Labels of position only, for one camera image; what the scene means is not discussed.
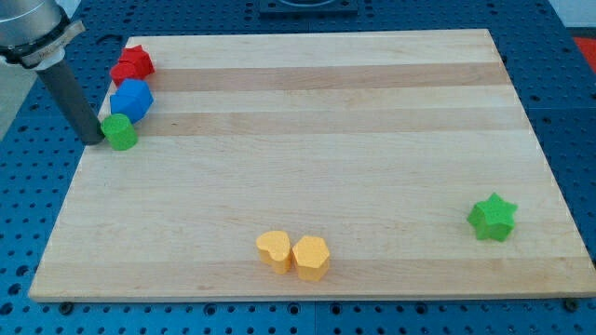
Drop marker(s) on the red cylinder block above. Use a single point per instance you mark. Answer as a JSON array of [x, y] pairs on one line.
[[122, 71]]

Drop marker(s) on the green star block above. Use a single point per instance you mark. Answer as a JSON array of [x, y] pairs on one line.
[[493, 218]]

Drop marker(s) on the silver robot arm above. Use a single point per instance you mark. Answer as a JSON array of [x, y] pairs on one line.
[[35, 33]]

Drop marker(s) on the yellow hexagon block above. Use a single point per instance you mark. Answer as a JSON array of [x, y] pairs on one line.
[[311, 257]]

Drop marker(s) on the green cylinder block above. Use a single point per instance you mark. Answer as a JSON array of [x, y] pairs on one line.
[[119, 132]]

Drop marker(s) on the red star block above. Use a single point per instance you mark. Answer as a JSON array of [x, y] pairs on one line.
[[140, 59]]

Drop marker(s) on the yellow heart block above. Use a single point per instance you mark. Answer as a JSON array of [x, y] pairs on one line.
[[274, 248]]

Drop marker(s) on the blue block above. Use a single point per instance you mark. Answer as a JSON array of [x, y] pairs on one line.
[[133, 98]]

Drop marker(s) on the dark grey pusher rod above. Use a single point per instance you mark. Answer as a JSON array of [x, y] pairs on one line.
[[62, 85]]

